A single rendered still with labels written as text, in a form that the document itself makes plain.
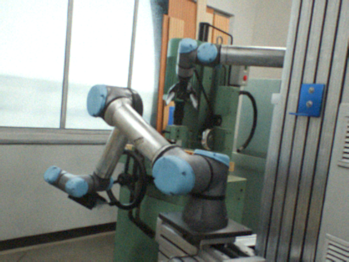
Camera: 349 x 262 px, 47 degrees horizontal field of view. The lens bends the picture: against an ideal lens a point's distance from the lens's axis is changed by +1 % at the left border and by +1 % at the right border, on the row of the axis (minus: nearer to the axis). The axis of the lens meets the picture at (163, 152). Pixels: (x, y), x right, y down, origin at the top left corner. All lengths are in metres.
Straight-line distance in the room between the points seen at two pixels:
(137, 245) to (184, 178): 1.07
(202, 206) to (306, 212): 0.31
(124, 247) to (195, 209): 1.00
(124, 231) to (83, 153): 1.21
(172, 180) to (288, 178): 0.34
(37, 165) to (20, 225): 0.45
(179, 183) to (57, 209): 2.21
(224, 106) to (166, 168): 1.05
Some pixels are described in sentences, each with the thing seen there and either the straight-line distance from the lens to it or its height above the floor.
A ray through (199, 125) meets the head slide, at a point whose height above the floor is 1.09.
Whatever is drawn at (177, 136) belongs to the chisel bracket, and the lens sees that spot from 2.07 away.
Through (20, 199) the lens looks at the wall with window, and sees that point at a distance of 3.10.
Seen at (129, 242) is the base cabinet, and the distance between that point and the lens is 2.19.
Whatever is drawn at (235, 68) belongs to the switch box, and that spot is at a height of 1.41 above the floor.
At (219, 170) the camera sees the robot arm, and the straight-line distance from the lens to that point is 1.25.
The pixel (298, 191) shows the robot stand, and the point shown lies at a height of 0.98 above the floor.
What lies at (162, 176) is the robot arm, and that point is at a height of 0.98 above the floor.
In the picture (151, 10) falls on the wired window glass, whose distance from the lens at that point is 3.75.
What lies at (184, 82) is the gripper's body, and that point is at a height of 1.28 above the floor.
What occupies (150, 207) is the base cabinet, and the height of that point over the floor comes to 0.66.
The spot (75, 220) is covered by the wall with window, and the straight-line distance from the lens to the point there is 3.38.
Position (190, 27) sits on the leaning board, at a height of 1.88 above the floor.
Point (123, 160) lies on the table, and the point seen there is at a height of 0.86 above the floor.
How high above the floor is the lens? 1.19
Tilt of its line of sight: 7 degrees down
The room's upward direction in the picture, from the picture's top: 6 degrees clockwise
